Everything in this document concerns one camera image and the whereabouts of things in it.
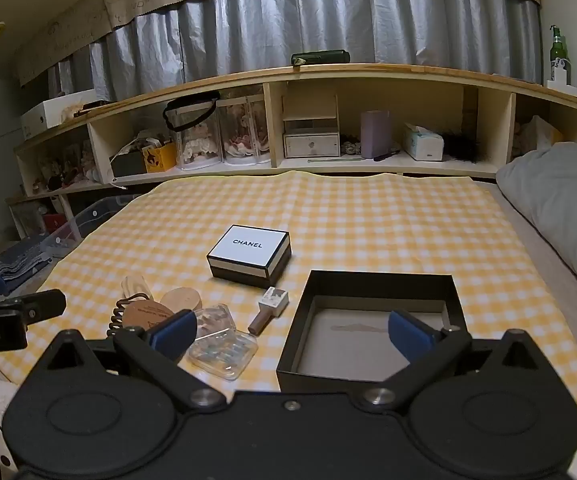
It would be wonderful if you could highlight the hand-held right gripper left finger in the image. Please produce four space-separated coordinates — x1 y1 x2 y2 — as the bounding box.
43 310 225 413

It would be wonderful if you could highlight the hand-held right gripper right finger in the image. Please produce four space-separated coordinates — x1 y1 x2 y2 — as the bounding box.
361 310 539 415

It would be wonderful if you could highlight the plain round wooden disc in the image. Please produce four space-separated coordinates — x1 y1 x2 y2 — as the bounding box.
160 287 203 316

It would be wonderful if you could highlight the printed round wooden coaster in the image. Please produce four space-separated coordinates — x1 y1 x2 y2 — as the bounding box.
122 300 172 333

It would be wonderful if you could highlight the black spiral hair tie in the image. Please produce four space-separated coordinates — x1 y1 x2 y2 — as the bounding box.
106 292 149 338

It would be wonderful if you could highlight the oval wooden board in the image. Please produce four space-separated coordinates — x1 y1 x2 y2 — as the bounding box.
121 275 152 306

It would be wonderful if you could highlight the nail polish bottle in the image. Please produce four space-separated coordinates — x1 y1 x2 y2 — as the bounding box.
247 286 289 336

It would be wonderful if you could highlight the white and black gift box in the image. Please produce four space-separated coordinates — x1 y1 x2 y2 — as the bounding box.
206 224 292 289

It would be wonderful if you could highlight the folded blue cloth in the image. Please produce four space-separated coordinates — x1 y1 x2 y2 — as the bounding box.
0 240 54 278

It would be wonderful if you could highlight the clear box of pink nails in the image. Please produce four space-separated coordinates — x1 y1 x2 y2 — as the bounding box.
193 304 236 336

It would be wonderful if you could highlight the clear box of green nails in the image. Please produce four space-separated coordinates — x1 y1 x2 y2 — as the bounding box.
188 330 259 381

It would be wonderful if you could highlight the clear plastic storage bin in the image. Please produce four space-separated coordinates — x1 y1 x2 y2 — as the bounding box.
43 195 139 256

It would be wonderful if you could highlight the yellow checked blanket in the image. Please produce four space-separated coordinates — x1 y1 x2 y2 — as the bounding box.
0 170 577 441

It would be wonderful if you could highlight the group of small dolls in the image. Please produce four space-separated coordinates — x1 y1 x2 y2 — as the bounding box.
36 142 99 193

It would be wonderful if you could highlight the grey bed sheet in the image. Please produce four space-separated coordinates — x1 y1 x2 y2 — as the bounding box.
499 195 577 461

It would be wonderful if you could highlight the dark green box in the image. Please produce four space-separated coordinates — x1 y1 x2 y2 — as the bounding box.
110 152 146 178

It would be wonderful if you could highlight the yellow box with black figure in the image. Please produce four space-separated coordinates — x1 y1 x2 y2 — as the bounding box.
141 142 178 173

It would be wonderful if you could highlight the white storage box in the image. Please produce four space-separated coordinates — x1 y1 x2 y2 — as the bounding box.
21 90 96 138

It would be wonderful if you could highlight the clear bin with white items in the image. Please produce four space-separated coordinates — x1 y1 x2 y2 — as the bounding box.
162 91 222 169

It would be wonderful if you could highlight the white tissue box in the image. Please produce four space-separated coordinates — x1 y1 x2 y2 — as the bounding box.
401 122 445 162

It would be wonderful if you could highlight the grey pillow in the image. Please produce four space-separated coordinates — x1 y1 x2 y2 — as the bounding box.
496 142 577 321

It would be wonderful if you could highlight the clear doll display case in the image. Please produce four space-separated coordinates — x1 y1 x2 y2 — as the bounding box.
217 97 272 166

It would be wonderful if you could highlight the white plastic bag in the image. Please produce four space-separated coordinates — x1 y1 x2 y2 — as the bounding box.
513 115 564 151

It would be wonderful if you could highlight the long wooden shelf unit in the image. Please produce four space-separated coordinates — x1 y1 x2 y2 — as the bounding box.
6 62 577 241

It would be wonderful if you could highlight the dark green case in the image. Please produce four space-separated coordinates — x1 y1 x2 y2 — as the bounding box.
291 50 352 67

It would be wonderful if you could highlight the white power adapter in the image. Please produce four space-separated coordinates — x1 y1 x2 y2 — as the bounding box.
546 60 577 97

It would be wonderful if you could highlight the green glass standing bottle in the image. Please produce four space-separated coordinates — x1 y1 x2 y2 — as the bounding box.
549 25 572 83

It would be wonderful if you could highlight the grey curtain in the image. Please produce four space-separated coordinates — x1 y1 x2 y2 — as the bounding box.
48 0 544 103

